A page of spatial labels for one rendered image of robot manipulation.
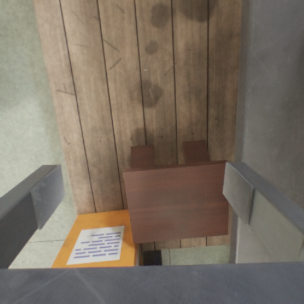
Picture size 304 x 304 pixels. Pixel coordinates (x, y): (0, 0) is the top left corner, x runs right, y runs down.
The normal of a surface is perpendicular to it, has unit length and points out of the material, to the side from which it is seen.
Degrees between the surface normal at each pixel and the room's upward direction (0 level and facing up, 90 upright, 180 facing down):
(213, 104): 0
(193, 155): 54
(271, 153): 0
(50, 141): 0
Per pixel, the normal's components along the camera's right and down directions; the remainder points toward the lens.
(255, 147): -0.49, 0.29
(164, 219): 0.03, 0.30
